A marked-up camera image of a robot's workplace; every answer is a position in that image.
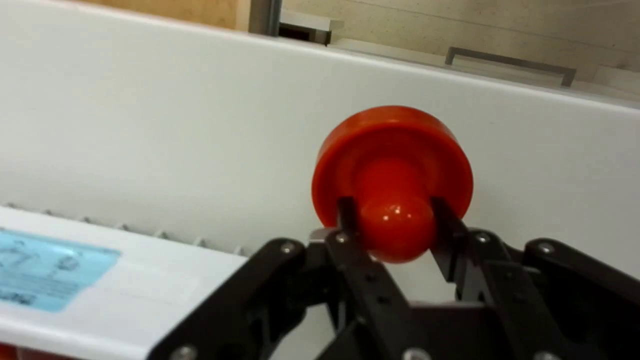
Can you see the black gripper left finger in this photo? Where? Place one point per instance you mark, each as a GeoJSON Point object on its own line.
{"type": "Point", "coordinates": [273, 290]}

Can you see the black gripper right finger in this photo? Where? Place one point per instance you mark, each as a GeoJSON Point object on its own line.
{"type": "Point", "coordinates": [549, 298]}

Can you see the orange knob-shaped object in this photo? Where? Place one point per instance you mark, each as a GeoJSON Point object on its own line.
{"type": "Point", "coordinates": [393, 161]}

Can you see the white foil wrap box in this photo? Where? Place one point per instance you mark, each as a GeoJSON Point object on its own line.
{"type": "Point", "coordinates": [97, 293]}

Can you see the drawer handle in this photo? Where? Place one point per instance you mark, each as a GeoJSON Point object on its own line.
{"type": "Point", "coordinates": [566, 72]}

